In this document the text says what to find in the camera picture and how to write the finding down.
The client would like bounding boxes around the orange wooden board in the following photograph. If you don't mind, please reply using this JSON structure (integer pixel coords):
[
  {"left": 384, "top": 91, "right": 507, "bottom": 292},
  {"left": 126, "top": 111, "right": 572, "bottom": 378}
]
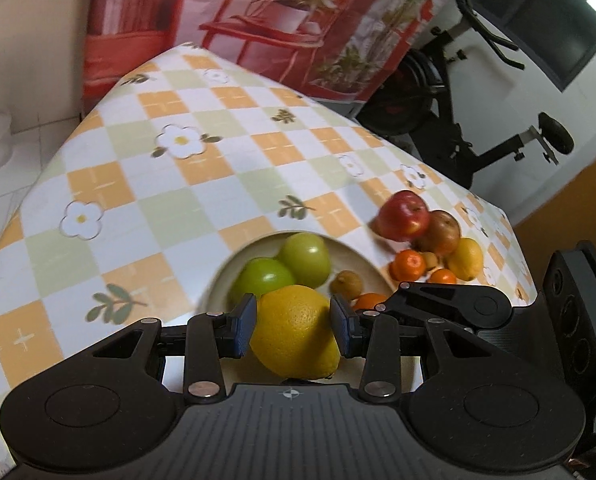
[{"left": 508, "top": 140, "right": 596, "bottom": 261}]

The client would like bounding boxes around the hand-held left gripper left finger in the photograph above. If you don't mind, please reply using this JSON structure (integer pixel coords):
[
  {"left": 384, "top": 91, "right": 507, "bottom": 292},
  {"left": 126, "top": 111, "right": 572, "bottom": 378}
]
[{"left": 93, "top": 294, "right": 257, "bottom": 399}]

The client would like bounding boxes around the red printed backdrop cloth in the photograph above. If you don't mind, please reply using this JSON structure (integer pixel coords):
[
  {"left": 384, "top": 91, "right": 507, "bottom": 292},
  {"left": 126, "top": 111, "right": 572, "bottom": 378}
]
[{"left": 80, "top": 0, "right": 478, "bottom": 116}]

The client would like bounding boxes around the green apple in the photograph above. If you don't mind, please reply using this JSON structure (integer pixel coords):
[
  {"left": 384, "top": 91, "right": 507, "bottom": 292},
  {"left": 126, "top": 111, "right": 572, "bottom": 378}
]
[
  {"left": 278, "top": 232, "right": 331, "bottom": 290},
  {"left": 229, "top": 257, "right": 297, "bottom": 303}
]

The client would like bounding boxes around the dark brownish red apple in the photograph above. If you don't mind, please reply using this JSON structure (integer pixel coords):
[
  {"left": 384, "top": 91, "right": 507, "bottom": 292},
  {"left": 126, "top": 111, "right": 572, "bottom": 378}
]
[{"left": 418, "top": 210, "right": 462, "bottom": 257}]

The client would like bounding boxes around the dark window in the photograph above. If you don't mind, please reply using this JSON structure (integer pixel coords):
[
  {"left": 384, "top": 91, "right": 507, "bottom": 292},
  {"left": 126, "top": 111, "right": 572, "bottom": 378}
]
[{"left": 470, "top": 0, "right": 596, "bottom": 93}]

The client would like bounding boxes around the checkered flower tablecloth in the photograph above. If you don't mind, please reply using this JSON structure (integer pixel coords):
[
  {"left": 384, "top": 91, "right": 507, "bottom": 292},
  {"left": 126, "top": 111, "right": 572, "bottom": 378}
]
[{"left": 0, "top": 42, "right": 538, "bottom": 431}]

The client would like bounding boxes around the bright red apple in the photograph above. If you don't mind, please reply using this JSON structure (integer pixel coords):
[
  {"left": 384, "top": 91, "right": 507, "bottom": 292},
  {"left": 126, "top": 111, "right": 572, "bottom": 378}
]
[{"left": 375, "top": 190, "right": 431, "bottom": 242}]

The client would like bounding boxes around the black exercise bike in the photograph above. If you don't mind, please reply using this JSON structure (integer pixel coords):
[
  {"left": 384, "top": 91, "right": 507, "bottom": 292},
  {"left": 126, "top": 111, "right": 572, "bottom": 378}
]
[{"left": 355, "top": 0, "right": 576, "bottom": 191}]

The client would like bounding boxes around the yellow lemon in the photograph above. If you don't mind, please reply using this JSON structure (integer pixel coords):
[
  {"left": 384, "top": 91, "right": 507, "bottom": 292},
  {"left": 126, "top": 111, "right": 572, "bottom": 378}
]
[
  {"left": 445, "top": 237, "right": 484, "bottom": 282},
  {"left": 249, "top": 285, "right": 342, "bottom": 380}
]

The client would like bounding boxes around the beige plate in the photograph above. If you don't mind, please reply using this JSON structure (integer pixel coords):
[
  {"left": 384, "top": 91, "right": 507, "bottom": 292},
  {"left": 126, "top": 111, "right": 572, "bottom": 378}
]
[{"left": 205, "top": 230, "right": 396, "bottom": 386}]

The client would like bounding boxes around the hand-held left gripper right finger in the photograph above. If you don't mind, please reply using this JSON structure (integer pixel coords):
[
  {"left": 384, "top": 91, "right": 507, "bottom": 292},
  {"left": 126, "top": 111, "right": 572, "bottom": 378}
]
[{"left": 329, "top": 295, "right": 478, "bottom": 403}]

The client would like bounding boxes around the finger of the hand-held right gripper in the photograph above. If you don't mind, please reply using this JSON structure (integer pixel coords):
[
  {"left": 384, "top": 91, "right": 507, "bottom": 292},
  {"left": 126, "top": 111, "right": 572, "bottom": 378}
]
[{"left": 378, "top": 282, "right": 514, "bottom": 333}]

